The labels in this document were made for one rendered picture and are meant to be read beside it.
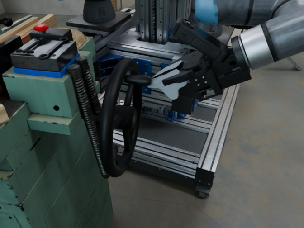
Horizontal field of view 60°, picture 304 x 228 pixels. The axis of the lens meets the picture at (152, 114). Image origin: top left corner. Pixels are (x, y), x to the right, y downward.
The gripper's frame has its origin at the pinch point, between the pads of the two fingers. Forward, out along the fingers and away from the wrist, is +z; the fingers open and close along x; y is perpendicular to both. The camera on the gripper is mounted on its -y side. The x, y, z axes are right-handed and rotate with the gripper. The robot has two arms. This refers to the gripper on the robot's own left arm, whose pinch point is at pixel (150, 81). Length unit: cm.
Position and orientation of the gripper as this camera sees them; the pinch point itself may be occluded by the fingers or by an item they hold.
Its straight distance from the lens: 59.1
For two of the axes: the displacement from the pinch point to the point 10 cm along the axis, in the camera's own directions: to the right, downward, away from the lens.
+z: -8.4, 3.0, 4.5
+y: 5.0, 7.4, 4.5
